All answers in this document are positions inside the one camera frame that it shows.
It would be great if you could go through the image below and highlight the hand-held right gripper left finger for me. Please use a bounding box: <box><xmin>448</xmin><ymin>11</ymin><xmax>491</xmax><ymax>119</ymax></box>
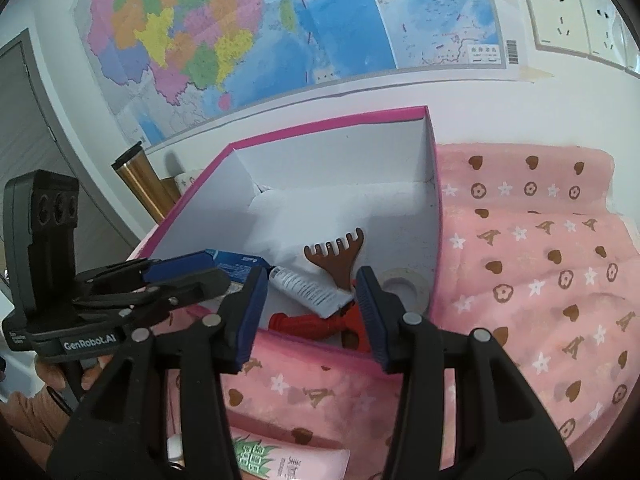
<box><xmin>47</xmin><ymin>265</ymin><xmax>268</xmax><ymax>480</ymax></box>

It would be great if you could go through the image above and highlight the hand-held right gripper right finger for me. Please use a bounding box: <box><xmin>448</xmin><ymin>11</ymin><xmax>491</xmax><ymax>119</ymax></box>
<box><xmin>356</xmin><ymin>266</ymin><xmax>576</xmax><ymax>480</ymax></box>

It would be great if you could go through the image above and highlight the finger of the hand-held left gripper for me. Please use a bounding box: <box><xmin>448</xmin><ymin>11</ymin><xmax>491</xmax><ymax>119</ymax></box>
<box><xmin>75</xmin><ymin>267</ymin><xmax>231</xmax><ymax>321</ymax></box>
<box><xmin>75</xmin><ymin>251</ymin><xmax>213</xmax><ymax>293</ymax></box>

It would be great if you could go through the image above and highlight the white tape roll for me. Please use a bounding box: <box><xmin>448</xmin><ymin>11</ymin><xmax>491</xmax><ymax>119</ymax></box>
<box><xmin>379</xmin><ymin>267</ymin><xmax>430</xmax><ymax>318</ymax></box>

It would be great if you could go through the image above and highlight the blue toothpaste box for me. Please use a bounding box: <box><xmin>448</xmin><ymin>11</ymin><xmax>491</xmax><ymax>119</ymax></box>
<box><xmin>204</xmin><ymin>249</ymin><xmax>273</xmax><ymax>283</ymax></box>

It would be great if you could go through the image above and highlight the red plastic tool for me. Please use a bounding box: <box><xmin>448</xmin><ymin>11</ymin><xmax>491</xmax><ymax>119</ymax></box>
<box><xmin>269</xmin><ymin>302</ymin><xmax>373</xmax><ymax>356</ymax></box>

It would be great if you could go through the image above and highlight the white tube with blue label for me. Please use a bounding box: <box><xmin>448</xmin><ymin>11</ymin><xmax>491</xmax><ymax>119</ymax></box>
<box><xmin>269</xmin><ymin>266</ymin><xmax>353</xmax><ymax>318</ymax></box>

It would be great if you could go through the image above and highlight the brown wooden comb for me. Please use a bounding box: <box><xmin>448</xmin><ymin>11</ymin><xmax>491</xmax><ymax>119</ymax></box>
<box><xmin>303</xmin><ymin>227</ymin><xmax>366</xmax><ymax>293</ymax></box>

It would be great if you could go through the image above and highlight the small pink tube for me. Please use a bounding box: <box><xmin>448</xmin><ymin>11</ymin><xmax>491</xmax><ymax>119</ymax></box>
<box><xmin>167</xmin><ymin>432</ymin><xmax>351</xmax><ymax>480</ymax></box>

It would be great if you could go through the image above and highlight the pink cardboard box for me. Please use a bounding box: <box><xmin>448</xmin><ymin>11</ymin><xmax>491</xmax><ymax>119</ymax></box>
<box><xmin>125</xmin><ymin>106</ymin><xmax>443</xmax><ymax>376</ymax></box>

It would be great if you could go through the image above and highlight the person's left forearm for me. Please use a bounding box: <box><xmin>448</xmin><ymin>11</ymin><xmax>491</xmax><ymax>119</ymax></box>
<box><xmin>0</xmin><ymin>385</ymin><xmax>71</xmax><ymax>446</ymax></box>

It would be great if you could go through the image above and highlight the person's left hand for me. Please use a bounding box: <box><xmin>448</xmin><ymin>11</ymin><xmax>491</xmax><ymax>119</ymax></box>
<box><xmin>35</xmin><ymin>355</ymin><xmax>113</xmax><ymax>392</ymax></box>

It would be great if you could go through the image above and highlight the gold thermos flask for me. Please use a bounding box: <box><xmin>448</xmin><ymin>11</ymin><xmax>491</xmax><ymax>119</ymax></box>
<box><xmin>111</xmin><ymin>142</ymin><xmax>173</xmax><ymax>223</ymax></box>

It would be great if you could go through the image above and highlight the white printed mug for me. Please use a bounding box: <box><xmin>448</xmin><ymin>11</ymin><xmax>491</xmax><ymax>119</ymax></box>
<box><xmin>172</xmin><ymin>170</ymin><xmax>206</xmax><ymax>196</ymax></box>

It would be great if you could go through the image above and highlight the grey door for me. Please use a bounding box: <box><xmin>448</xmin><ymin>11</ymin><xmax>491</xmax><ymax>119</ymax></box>
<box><xmin>0</xmin><ymin>30</ymin><xmax>136</xmax><ymax>281</ymax></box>

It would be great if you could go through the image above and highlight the pink printed cloth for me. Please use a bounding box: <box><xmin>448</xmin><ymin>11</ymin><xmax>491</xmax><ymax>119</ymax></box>
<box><xmin>165</xmin><ymin>142</ymin><xmax>640</xmax><ymax>480</ymax></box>

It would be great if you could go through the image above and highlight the beige tape piece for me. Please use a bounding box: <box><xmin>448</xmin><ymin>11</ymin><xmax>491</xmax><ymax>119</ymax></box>
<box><xmin>520</xmin><ymin>65</ymin><xmax>556</xmax><ymax>83</ymax></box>

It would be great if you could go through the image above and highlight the colourful wall map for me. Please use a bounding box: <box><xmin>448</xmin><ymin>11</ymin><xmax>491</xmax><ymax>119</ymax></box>
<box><xmin>75</xmin><ymin>0</ymin><xmax>521</xmax><ymax>146</ymax></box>

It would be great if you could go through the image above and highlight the white wall socket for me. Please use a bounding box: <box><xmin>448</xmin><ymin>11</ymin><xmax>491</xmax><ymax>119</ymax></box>
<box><xmin>577</xmin><ymin>0</ymin><xmax>628</xmax><ymax>68</ymax></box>
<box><xmin>520</xmin><ymin>0</ymin><xmax>591</xmax><ymax>56</ymax></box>
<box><xmin>622</xmin><ymin>25</ymin><xmax>640</xmax><ymax>78</ymax></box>

